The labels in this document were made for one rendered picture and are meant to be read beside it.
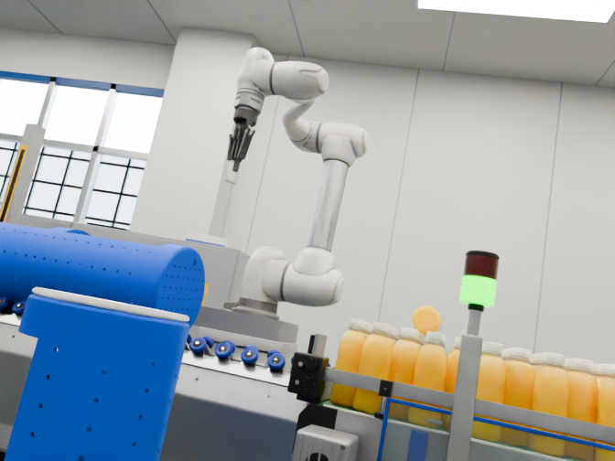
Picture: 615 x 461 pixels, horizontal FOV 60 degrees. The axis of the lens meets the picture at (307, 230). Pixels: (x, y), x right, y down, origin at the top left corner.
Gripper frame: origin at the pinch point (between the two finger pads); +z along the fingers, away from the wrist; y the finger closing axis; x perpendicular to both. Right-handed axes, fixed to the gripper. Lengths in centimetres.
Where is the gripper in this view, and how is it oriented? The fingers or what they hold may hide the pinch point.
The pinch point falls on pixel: (232, 172)
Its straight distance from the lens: 168.3
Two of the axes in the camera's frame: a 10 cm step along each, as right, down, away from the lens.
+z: -1.9, 9.6, -1.8
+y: 6.0, -0.3, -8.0
